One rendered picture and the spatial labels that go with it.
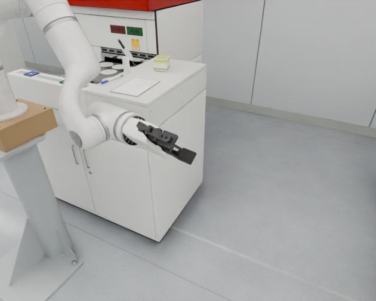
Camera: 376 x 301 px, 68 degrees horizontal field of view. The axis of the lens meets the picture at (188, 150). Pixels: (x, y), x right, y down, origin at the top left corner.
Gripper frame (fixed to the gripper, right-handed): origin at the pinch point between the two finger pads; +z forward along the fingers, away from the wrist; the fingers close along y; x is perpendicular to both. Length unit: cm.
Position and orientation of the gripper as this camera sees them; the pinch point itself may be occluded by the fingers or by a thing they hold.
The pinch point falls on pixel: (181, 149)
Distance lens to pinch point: 61.7
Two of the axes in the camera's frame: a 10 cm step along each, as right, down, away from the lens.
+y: -4.3, -3.9, -8.2
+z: 7.7, 3.1, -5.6
